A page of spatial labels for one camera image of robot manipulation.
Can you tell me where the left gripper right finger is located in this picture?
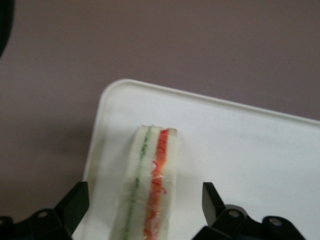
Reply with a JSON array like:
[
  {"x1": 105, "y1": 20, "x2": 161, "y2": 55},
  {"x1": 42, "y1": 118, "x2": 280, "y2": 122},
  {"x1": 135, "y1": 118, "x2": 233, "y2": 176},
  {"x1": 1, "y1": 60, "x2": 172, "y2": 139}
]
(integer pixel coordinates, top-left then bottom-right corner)
[{"x1": 192, "y1": 181, "x2": 309, "y2": 240}]

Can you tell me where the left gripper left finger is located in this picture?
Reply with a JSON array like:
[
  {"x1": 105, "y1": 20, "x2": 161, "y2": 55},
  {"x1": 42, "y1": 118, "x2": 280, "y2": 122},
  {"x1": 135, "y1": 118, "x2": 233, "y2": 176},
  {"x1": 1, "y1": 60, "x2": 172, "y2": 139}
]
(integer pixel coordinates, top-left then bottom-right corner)
[{"x1": 0, "y1": 181, "x2": 90, "y2": 240}]

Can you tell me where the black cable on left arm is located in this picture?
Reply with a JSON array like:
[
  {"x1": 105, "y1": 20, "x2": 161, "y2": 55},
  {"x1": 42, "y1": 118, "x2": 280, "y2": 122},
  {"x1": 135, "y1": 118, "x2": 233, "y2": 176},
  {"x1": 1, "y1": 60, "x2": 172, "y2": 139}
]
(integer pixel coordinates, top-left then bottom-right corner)
[{"x1": 0, "y1": 0, "x2": 16, "y2": 60}]

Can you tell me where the triangle sandwich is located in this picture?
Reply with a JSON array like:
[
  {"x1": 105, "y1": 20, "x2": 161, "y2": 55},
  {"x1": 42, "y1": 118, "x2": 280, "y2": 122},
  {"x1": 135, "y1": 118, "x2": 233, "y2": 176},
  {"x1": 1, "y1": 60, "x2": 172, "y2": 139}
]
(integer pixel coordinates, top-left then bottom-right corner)
[{"x1": 109, "y1": 124, "x2": 181, "y2": 240}]

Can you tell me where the beige plastic tray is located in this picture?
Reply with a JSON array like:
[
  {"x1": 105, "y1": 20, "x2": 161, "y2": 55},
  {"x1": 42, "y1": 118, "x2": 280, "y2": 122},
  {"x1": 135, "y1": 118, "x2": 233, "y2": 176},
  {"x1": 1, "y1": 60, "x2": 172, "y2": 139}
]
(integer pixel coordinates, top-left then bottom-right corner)
[{"x1": 72, "y1": 78, "x2": 320, "y2": 240}]

